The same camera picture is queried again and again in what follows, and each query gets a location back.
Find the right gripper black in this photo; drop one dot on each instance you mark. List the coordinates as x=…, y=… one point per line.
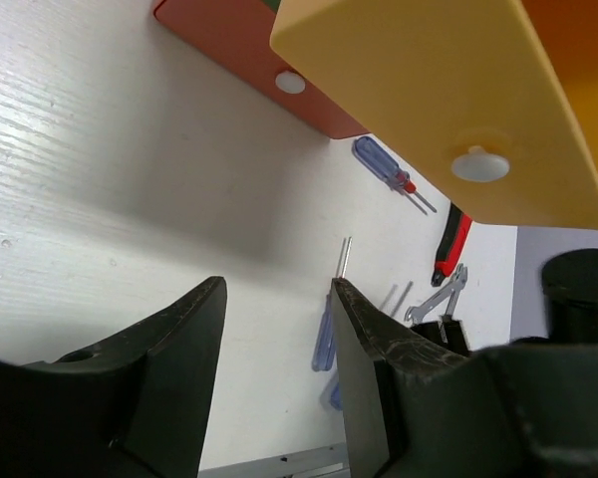
x=569, y=284

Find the aluminium front rail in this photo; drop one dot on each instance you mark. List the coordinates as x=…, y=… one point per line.
x=327, y=461

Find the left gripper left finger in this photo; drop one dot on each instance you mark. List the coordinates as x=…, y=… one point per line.
x=135, y=404

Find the yellow top drawer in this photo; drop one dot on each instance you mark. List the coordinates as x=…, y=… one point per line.
x=462, y=90

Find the small blue screwdriver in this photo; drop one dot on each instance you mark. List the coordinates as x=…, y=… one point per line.
x=324, y=352
x=333, y=392

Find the yellow drawer cabinet shell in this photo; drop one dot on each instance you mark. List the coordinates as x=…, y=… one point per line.
x=568, y=32

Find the silver wrench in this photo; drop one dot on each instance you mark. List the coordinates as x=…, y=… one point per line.
x=455, y=288
x=415, y=314

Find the red bottom drawer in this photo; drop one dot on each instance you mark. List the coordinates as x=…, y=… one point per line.
x=235, y=35

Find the silver wrench upper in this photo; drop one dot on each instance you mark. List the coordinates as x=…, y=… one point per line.
x=415, y=314

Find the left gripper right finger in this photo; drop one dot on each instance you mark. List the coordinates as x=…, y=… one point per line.
x=414, y=409

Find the red utility knife centre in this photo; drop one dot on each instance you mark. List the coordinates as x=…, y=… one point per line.
x=451, y=245

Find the large blue handle screwdriver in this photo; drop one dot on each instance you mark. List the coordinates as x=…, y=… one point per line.
x=387, y=170

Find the green middle drawer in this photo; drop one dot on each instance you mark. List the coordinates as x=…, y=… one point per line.
x=272, y=4

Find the silver wrench lower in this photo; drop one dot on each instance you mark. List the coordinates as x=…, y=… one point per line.
x=455, y=288

